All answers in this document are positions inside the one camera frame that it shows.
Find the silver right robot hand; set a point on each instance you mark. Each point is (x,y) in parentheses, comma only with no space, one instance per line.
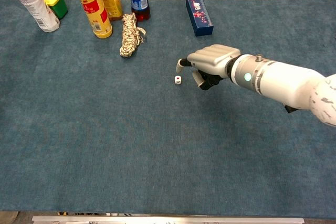
(212,60)

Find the small white die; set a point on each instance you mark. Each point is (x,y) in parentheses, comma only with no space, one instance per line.
(178,80)

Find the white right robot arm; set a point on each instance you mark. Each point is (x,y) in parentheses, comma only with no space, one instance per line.
(278,82)

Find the dark blue rectangular box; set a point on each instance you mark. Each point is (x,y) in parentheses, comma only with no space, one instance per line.
(199,15)

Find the teal felt table cloth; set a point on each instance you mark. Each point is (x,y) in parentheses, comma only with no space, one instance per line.
(131,134)

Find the yellow bottle with red label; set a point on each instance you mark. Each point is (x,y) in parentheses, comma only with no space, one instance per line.
(92,6)

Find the green box with yellow lid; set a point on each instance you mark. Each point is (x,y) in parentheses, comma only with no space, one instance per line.
(55,1)

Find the white cylindrical canister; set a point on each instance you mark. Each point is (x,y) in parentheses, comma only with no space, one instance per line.
(31,2)

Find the aluminium frame rail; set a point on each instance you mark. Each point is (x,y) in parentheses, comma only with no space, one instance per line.
(168,220)

